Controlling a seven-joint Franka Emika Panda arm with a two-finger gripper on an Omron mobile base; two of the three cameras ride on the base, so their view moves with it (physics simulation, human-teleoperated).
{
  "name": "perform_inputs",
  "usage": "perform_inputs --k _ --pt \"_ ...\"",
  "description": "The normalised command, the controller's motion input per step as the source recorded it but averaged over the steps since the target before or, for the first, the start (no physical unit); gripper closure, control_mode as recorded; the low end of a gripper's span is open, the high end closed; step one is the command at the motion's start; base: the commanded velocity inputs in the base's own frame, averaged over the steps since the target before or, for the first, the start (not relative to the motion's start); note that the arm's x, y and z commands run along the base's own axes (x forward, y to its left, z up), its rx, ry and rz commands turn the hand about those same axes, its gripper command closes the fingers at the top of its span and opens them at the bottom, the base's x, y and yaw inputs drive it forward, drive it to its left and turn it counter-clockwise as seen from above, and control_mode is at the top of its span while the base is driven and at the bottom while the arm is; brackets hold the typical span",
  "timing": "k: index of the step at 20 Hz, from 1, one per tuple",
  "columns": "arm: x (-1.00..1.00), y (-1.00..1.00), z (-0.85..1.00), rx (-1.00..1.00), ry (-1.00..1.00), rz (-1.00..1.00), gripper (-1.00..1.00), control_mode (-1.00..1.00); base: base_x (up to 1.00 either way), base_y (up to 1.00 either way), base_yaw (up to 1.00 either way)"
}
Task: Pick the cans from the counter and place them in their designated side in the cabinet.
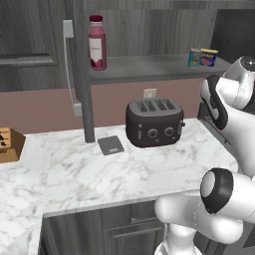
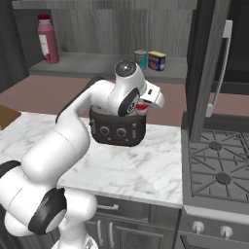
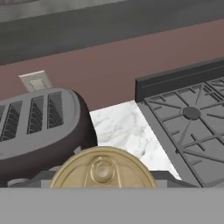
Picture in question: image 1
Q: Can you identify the grey cabinet shelf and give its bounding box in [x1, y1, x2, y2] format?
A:
[89, 53, 232, 86]

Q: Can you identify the grey open cabinet door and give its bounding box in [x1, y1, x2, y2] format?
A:
[68, 0, 97, 144]

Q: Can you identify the grey base cabinet door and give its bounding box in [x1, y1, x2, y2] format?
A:
[39, 208, 106, 255]

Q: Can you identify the dark open cabinet door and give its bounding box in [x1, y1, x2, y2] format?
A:
[209, 8, 255, 66]

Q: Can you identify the grey kitchen scale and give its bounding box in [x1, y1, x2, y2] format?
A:
[97, 134, 126, 156]

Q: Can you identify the dark grey four-slot toaster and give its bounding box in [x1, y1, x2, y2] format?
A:
[125, 98, 186, 148]

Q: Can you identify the red juice bottle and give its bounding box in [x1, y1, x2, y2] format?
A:
[88, 14, 108, 72]

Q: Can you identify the teal tin can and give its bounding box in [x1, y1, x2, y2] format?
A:
[187, 48, 202, 70]

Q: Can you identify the yellow and blue food tin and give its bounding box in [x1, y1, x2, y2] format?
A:
[199, 48, 219, 68]

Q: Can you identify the grey drawer front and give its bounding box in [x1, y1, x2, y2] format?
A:
[103, 219, 167, 255]

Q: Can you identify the wooden knife block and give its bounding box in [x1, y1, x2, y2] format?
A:
[0, 127, 27, 164]

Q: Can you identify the white wall socket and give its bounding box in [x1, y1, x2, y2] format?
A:
[142, 88, 158, 100]

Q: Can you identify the silver cabinet door handle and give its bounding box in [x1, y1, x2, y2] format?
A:
[62, 19, 83, 118]

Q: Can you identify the grey drawer handle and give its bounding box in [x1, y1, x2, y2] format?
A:
[114, 226, 164, 239]

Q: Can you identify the grey closed wall cabinet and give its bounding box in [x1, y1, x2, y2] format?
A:
[0, 0, 75, 94]

